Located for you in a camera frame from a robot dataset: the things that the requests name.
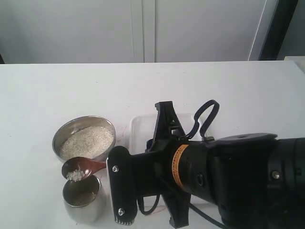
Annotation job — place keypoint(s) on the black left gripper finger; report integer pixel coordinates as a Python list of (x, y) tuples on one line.
[(177, 203)]

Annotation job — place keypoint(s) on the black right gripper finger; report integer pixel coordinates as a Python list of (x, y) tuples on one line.
[(168, 132)]

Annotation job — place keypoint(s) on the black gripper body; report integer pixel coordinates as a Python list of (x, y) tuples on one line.
[(175, 169)]

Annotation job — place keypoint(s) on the brown wooden spoon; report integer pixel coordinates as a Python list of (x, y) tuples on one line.
[(87, 166)]

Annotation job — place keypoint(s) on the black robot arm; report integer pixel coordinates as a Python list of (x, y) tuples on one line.
[(257, 181)]

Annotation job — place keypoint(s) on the steel bowl of rice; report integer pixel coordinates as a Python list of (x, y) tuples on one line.
[(87, 136)]

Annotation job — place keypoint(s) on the small steel cup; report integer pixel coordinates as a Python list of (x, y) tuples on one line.
[(85, 200)]

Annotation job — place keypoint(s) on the white plastic tray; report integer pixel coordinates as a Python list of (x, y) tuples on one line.
[(142, 129)]

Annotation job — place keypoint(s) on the white cabinet doors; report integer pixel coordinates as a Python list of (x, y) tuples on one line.
[(106, 31)]

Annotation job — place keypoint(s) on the dark door frame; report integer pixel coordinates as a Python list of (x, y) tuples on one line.
[(276, 33)]

